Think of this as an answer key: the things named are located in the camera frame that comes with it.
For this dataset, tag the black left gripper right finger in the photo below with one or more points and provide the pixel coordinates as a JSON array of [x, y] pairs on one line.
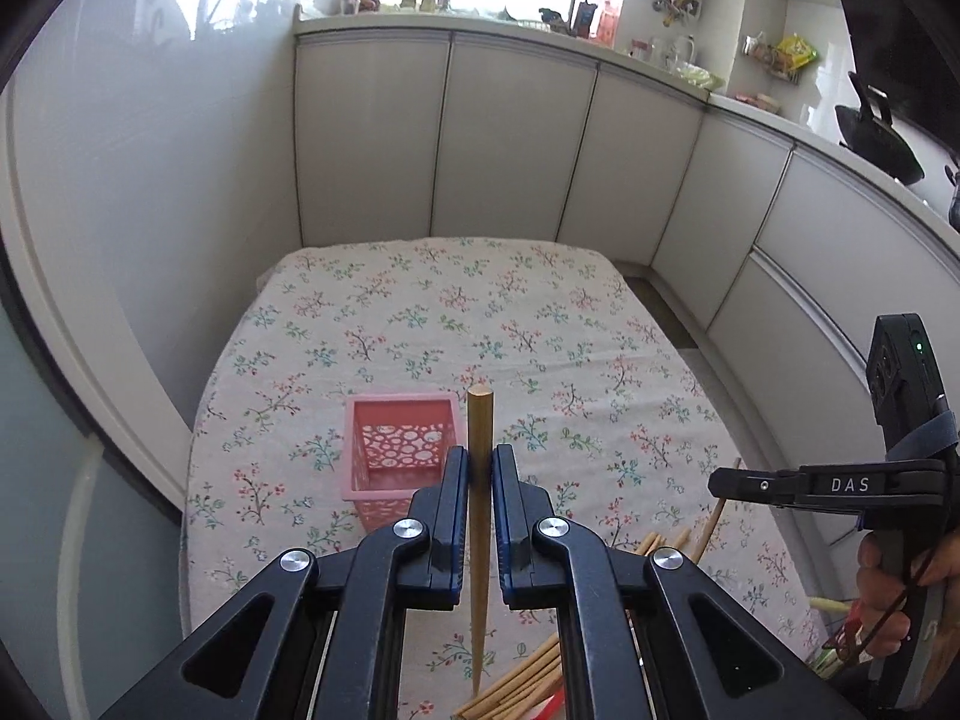
[[643, 636]]

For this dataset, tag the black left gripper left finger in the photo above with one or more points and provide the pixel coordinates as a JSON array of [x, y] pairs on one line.
[[319, 636]]

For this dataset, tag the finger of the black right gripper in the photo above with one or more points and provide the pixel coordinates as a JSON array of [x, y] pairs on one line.
[[788, 488]]

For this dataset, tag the wooden chopstick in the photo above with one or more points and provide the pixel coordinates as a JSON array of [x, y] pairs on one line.
[[548, 650], [649, 543], [708, 530], [479, 446], [521, 692]]

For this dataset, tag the white kitchen cabinets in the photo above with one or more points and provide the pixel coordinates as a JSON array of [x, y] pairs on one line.
[[776, 248]]

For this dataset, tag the person's right hand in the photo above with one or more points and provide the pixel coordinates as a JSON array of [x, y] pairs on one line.
[[878, 591]]

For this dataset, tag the floral tablecloth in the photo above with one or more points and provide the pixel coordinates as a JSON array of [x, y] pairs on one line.
[[621, 428]]

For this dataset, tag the pink perforated utensil basket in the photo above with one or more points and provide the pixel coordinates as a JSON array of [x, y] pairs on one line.
[[395, 444]]

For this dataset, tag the black wok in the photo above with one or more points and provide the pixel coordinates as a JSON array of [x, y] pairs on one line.
[[873, 137]]

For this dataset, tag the yellow snack bag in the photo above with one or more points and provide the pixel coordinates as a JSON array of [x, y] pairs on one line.
[[792, 54]]

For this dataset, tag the white kettle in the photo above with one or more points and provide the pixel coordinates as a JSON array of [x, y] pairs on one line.
[[683, 51]]

